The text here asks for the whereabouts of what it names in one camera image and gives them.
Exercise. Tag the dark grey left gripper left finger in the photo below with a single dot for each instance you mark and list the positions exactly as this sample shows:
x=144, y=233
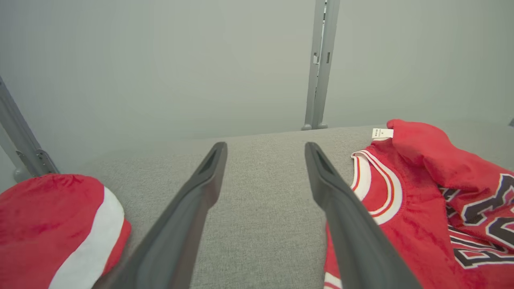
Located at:
x=172, y=241

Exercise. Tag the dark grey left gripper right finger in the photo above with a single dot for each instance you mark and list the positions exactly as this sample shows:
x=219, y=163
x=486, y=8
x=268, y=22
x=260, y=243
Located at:
x=357, y=241

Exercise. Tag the red Bulls 23 jersey shirt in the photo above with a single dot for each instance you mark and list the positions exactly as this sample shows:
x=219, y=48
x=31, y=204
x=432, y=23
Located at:
x=421, y=224

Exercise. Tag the red shorts with white stripe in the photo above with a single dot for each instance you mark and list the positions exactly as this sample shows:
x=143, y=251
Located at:
x=44, y=224

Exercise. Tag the grey double metal partition post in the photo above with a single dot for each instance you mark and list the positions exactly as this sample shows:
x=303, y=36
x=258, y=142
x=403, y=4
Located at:
x=317, y=80

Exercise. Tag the grey single metal partition post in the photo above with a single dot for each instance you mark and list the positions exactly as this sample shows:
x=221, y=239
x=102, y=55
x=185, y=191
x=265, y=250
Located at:
x=20, y=136

